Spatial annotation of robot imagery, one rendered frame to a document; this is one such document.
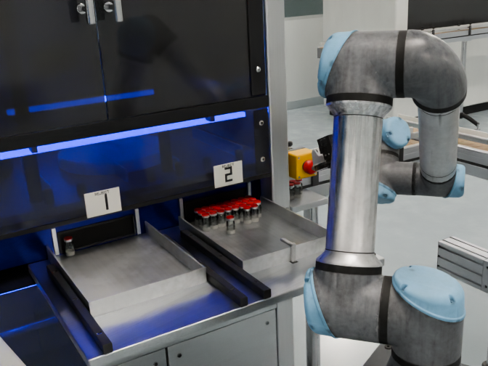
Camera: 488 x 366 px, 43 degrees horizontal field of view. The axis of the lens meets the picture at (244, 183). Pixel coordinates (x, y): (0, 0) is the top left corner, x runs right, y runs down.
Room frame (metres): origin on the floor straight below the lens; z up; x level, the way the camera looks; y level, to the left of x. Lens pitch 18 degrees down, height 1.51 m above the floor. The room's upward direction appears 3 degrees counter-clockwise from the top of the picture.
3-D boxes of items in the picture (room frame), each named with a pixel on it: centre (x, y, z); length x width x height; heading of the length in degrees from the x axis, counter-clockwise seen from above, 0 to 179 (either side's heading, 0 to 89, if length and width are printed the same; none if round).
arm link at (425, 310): (0.92, -0.29, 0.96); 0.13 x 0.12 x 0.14; 70
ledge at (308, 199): (1.74, -0.16, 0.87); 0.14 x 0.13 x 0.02; 30
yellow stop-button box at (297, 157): (1.70, -0.16, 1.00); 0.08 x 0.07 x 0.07; 30
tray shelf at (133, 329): (1.32, 0.11, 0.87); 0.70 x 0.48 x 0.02; 120
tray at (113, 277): (1.30, 0.29, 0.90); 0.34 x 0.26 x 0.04; 30
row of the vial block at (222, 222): (1.55, 0.04, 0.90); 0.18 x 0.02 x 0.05; 119
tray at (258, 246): (1.45, -0.02, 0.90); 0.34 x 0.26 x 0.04; 29
